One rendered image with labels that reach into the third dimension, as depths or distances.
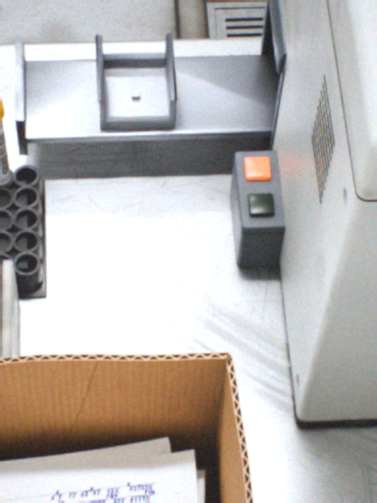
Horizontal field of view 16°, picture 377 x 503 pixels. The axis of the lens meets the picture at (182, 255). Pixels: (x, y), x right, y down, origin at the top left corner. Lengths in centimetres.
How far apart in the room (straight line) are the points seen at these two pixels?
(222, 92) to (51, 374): 29
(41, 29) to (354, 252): 154
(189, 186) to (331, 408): 20
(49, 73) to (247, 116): 14
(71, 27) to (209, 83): 124
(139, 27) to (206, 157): 123
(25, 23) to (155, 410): 148
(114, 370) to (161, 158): 27
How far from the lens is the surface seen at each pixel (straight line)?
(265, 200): 84
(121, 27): 214
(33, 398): 71
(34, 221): 88
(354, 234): 63
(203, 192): 91
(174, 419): 74
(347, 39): 63
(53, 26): 215
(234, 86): 91
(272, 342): 85
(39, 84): 91
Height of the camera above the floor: 163
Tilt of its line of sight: 59 degrees down
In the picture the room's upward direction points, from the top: 4 degrees clockwise
